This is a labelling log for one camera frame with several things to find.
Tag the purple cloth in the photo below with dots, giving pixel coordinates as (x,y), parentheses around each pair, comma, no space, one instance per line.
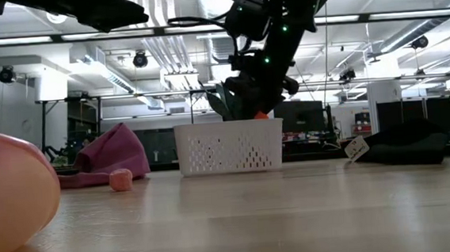
(111,150)

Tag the black cloth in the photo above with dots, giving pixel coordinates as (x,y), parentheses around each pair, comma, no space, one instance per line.
(405,145)

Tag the white perforated plastic basket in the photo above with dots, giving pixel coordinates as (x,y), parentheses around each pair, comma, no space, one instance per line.
(230,149)

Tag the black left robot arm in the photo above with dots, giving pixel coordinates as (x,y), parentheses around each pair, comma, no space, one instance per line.
(82,9)

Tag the black aluminium table frame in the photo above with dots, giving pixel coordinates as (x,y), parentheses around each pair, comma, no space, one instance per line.
(310,157)

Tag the pink-yellow peach toy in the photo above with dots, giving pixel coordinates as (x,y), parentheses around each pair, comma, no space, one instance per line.
(7,193)

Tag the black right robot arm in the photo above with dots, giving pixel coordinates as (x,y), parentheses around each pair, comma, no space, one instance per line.
(299,1)

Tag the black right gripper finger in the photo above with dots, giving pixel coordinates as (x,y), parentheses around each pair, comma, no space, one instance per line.
(273,104)
(254,108)

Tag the black ceiling-hung camera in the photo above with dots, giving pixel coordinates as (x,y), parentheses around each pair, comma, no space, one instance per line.
(6,74)
(140,59)
(419,42)

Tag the black background monitor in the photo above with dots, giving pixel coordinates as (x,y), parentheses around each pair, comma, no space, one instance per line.
(300,117)

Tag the orange carrot toy green top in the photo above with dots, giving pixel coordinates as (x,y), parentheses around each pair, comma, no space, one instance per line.
(261,116)

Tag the green artificial plant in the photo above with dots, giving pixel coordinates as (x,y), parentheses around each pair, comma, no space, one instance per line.
(219,104)

